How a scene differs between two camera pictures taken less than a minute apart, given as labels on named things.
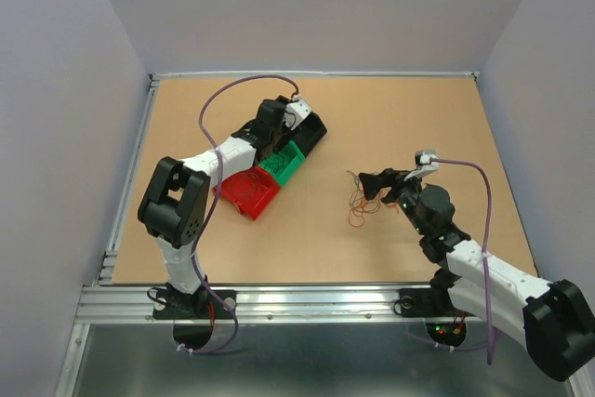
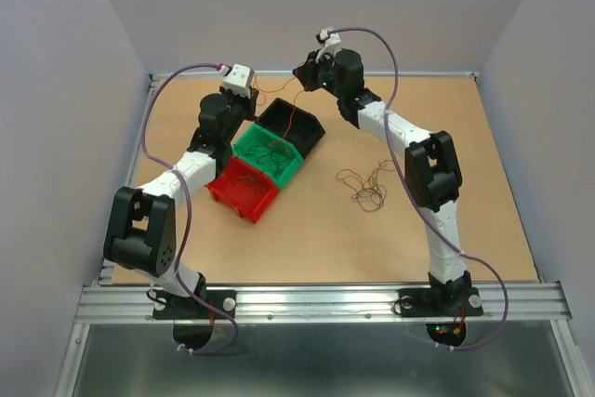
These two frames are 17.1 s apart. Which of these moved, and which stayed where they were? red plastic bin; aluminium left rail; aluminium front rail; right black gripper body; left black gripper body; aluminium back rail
Moved: left black gripper body; right black gripper body
Stayed: aluminium back rail; red plastic bin; aluminium left rail; aluminium front rail
